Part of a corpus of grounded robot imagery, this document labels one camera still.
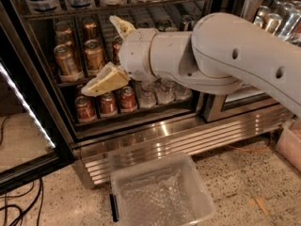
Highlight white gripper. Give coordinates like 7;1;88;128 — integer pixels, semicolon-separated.
81;15;158;97

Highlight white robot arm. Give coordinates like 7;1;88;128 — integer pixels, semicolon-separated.
82;13;301;116

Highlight gold can front right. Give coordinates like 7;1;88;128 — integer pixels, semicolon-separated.
112;36;123;64

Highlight gold can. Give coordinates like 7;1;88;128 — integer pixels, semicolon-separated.
54;44;84;82
84;39;106;76
112;36;123;64

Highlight gold can front middle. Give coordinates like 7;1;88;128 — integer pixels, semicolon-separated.
84;39;106;76

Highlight gold can front left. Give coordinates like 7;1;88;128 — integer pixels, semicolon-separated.
54;44;84;82

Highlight red can front middle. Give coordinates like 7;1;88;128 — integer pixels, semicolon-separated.
100;92;118;117

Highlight red can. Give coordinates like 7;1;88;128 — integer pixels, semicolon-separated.
74;96;96;123
119;86;137;113
100;92;118;117

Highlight red can front right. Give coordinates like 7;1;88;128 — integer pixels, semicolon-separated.
119;86;137;113

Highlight red can front left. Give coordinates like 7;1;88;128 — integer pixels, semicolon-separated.
74;96;96;123

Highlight open glass fridge door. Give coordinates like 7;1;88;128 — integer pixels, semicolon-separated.
0;29;74;195

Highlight closed right fridge door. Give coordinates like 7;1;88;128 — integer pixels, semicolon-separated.
204;0;297;121

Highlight water bottle left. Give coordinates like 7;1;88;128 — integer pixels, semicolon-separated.
139;81;156;108

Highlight water bottle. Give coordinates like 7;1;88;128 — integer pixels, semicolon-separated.
175;85;192;101
156;79;175;105
139;81;156;108

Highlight water bottle middle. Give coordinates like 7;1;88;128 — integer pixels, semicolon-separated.
156;79;175;105

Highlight water bottle right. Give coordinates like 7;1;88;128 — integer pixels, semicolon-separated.
175;85;192;101

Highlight clear plastic bin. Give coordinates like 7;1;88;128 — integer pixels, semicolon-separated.
111;153;215;226

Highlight pink plastic bin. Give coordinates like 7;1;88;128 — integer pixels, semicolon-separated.
276;119;301;171

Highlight black floor cables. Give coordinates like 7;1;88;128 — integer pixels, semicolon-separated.
0;177;45;226

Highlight orange cable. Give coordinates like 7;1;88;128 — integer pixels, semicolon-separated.
225;134;273;153

